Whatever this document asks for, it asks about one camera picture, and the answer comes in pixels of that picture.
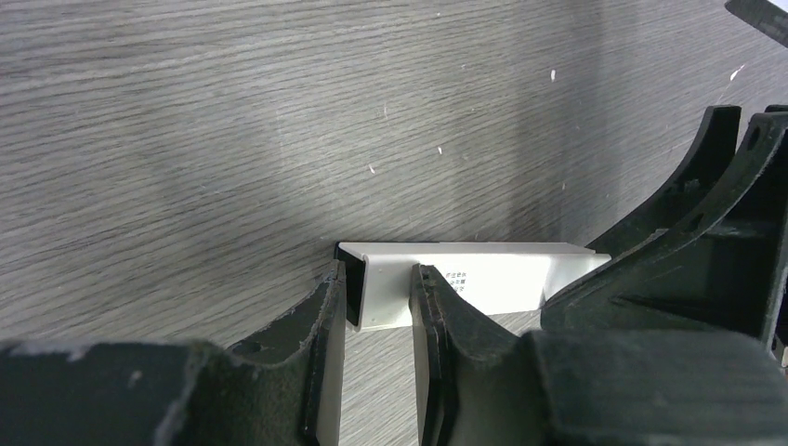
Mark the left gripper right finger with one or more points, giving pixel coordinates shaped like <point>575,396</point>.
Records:
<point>479,384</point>

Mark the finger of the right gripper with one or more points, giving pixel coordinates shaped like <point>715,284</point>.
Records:
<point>707,158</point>
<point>722,266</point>

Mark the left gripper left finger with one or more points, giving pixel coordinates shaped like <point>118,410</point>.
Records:
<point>281,385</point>

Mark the white remote battery cover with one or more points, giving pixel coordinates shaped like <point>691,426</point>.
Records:
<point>494,277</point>

